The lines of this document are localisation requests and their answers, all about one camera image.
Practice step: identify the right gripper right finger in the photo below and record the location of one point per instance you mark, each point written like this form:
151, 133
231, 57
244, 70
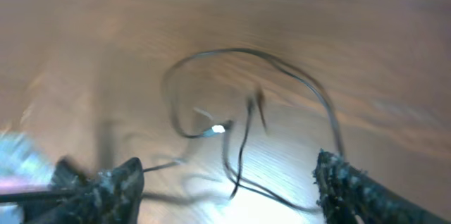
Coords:
348, 195

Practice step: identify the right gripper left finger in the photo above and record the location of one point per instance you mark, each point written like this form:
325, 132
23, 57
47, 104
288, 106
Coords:
113, 197

